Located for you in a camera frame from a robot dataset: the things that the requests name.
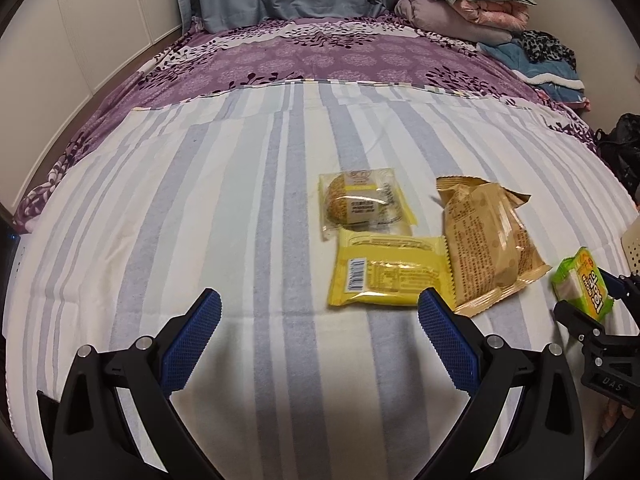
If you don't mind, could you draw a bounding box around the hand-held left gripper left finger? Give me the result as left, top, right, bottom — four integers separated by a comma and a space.
52, 287, 222, 480

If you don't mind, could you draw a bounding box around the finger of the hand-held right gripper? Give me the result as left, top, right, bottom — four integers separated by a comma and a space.
597, 267, 640, 303
552, 300, 608, 343

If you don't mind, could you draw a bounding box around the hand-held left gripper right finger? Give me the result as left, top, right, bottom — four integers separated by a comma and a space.
417, 287, 586, 480

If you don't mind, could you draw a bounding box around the bright green snack packet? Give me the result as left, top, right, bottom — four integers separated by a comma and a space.
551, 246, 615, 325

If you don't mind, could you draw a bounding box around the cream perforated plastic basket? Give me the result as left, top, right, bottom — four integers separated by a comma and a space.
621, 220, 640, 276

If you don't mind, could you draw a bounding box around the yellow snack packet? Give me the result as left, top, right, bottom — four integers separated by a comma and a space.
327, 229, 455, 311

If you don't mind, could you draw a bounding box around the brown snack packet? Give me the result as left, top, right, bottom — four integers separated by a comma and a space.
436, 176, 551, 318

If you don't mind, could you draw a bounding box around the clear yellow bun packet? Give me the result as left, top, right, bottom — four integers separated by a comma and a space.
319, 167, 418, 242

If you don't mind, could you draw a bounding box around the blue white striped blanket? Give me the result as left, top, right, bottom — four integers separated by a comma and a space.
0, 80, 640, 480

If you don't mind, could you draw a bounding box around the black backpack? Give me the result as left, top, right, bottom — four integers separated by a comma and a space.
595, 112, 640, 206

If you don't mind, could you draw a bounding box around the blue fleece garment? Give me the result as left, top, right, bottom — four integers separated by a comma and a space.
477, 40, 586, 106

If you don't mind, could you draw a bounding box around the leopard print cloth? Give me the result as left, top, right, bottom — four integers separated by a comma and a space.
517, 30, 578, 68

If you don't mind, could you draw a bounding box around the pink folded quilt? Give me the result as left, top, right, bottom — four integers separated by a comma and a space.
452, 0, 531, 31

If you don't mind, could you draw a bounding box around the purple floral bedsheet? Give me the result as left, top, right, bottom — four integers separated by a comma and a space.
12, 15, 598, 233

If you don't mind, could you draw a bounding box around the white wardrobe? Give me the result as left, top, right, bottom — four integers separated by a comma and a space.
0, 0, 196, 206

